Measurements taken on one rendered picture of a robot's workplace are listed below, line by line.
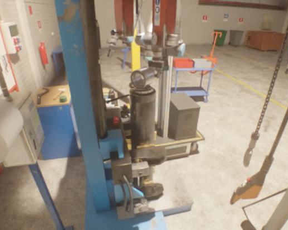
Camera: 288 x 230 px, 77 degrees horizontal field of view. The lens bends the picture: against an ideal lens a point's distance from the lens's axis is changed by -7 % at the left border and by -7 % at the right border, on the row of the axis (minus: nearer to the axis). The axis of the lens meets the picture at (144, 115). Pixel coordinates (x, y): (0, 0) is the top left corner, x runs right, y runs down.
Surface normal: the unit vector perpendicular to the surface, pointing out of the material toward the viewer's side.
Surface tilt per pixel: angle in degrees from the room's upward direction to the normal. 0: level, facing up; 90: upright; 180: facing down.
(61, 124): 90
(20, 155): 90
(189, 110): 90
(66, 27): 90
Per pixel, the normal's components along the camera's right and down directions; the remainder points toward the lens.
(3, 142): 0.22, 0.48
